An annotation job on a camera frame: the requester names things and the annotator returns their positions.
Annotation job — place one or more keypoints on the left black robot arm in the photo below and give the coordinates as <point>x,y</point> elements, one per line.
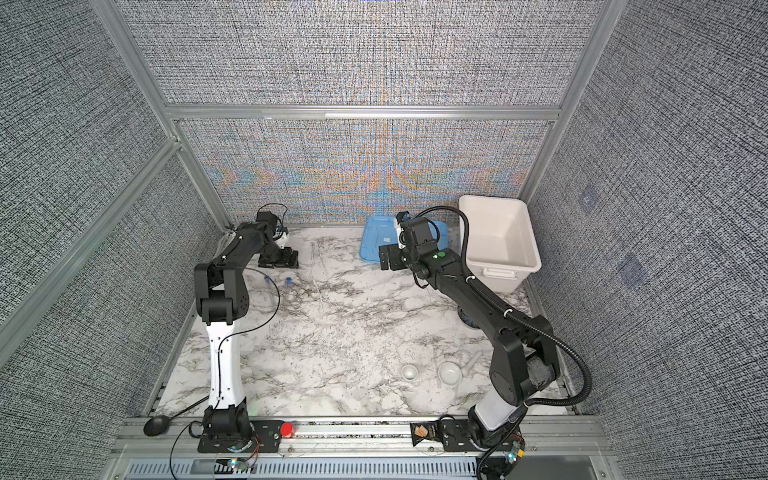
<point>221,299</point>

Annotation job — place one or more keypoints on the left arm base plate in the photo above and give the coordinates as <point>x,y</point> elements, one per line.
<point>262,435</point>

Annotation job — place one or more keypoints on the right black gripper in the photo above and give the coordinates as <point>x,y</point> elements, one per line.
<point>395,257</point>

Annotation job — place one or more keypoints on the small white round dish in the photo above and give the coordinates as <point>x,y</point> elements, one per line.
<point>409,372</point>

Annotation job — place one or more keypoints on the dark patterned ceramic bowl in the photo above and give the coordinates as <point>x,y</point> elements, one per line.
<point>466,319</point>

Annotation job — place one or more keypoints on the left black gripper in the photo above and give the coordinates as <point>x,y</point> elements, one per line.
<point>288,260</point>

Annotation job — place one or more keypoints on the blue plastic bin lid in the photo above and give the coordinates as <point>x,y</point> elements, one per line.
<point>381,230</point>

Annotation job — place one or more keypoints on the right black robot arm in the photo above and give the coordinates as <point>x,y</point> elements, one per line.
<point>525,350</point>

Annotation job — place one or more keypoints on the black round microphone puck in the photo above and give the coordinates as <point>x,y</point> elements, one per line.
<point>156,425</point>

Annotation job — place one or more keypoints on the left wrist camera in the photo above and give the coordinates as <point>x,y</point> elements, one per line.
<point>281,235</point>

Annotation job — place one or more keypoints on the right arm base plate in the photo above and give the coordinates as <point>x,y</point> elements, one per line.
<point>456,435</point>

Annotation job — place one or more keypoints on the white plastic storage bin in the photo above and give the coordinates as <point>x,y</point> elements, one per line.
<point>502,249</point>

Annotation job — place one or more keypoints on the white mortar bowl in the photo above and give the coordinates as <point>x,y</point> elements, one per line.
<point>450,374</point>

